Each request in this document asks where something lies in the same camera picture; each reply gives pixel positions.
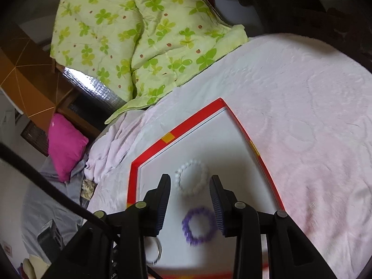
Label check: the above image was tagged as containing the cream cushion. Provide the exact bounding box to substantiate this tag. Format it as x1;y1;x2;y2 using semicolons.
23;254;51;279

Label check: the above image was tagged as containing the black cable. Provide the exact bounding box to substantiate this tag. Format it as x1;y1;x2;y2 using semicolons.
0;144;163;279

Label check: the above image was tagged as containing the purple bead bracelet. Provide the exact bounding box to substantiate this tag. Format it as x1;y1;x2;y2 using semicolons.
182;206;217;245

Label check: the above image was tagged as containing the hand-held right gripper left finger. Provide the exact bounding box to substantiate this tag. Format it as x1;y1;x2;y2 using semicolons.
43;174;172;279

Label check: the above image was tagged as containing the white bead bracelet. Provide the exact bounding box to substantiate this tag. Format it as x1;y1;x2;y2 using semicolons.
174;159;210;199

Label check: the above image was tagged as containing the wooden bed frame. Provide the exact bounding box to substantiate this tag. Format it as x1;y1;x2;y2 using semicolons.
52;64;102;140

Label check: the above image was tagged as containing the orange cabinet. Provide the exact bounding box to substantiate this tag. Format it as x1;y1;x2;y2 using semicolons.
0;39;63;120

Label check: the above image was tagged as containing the pale pink blanket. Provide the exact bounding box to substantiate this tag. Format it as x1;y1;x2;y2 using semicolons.
84;33;372;279

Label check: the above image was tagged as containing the dark wicker basket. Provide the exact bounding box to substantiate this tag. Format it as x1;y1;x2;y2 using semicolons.
20;122;48;156

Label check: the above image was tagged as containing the grey bed sheet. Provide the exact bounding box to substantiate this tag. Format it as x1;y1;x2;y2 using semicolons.
22;151;93;259

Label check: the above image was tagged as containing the black device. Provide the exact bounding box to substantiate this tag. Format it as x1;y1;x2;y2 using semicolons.
37;219;63;256

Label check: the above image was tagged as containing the magenta pillow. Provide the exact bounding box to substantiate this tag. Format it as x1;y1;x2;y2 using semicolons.
48;113;89;182

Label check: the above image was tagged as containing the green clover quilt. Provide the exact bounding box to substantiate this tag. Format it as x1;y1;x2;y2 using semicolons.
49;0;249;125

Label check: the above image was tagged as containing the grey-green bangle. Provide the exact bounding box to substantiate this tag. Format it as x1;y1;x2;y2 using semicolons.
145;237;163;266

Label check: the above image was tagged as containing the dark wooden furniture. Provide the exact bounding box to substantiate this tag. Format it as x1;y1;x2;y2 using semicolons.
212;0;372;73

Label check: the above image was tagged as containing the silver foil mat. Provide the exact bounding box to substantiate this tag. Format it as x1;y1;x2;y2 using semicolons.
62;67;127;114

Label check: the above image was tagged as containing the red cardboard box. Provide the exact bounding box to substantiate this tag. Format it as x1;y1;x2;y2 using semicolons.
126;97;287;279

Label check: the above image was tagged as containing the patterned cloth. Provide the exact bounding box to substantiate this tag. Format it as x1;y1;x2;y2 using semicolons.
81;180;96;199

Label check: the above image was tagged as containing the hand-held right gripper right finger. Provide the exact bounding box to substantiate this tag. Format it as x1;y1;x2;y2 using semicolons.
209;175;335;279

